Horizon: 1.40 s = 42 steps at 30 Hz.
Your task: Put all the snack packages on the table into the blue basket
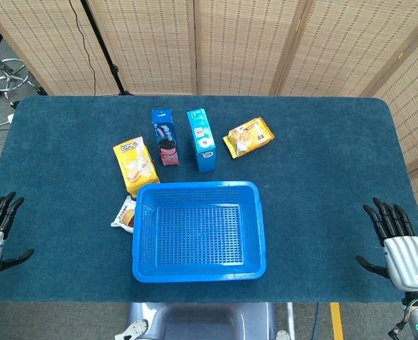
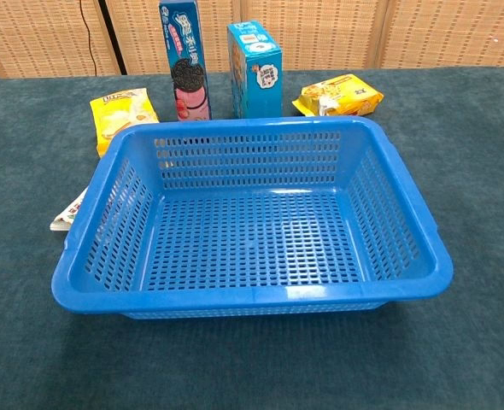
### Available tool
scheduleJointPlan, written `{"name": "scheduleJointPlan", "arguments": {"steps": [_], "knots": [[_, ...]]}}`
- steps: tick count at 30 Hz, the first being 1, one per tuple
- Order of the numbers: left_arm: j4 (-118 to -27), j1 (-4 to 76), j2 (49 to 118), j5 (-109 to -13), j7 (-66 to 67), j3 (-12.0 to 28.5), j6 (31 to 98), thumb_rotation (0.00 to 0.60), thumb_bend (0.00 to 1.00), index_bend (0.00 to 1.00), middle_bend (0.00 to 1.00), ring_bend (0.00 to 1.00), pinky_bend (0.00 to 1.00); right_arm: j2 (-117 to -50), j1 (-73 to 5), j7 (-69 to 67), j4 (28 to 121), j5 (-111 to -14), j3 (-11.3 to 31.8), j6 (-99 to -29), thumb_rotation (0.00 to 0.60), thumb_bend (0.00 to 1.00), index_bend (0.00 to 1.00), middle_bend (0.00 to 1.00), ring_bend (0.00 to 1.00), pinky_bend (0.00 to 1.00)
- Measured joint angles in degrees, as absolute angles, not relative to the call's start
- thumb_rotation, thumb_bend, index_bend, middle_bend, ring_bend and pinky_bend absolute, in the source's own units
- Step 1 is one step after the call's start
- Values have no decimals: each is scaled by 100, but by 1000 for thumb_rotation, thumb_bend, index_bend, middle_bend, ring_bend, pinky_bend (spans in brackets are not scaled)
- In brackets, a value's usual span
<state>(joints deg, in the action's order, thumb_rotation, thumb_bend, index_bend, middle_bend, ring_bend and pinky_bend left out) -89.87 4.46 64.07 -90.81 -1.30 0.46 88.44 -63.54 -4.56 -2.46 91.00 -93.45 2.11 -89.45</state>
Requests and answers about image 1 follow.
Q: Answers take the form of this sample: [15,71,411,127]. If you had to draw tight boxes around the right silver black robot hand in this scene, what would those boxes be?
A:
[355,197,418,292]

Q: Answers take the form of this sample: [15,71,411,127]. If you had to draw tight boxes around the white burger print snack packet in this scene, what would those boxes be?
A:
[110,195,137,234]

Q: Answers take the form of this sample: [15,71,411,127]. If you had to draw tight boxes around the large yellow Lipo snack bag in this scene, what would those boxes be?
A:
[113,136,160,198]

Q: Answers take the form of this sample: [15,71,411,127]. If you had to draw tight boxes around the yellow cracker packet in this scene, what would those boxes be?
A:
[222,117,276,159]

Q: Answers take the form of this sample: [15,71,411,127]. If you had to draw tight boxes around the blue pink Oreo box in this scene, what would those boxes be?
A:
[151,108,181,167]

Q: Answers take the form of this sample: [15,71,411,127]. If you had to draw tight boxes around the light blue carton box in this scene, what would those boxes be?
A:
[186,108,218,174]

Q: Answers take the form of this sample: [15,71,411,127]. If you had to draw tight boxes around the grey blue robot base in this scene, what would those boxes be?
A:
[115,302,291,340]

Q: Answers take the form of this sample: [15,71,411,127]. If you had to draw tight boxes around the blue plastic mesh basket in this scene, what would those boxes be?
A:
[132,180,268,283]

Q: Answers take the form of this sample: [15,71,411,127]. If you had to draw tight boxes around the yellow floor tape strip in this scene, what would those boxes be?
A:
[329,302,344,340]

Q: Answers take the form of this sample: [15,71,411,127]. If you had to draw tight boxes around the teal table carpet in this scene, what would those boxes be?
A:
[0,95,418,304]

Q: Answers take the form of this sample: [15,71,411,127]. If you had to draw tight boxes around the black stool with chrome base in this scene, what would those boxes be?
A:
[0,12,48,109]

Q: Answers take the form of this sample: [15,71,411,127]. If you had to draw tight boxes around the black tripod stand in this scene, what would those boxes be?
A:
[80,0,134,96]

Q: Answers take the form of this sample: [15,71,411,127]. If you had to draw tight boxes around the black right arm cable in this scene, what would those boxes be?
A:
[388,295,418,338]

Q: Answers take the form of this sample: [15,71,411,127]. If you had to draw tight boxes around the blue floor cable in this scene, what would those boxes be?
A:
[310,302,320,340]

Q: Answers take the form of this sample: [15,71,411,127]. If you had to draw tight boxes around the thin black hanging cable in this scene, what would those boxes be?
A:
[68,0,97,96]

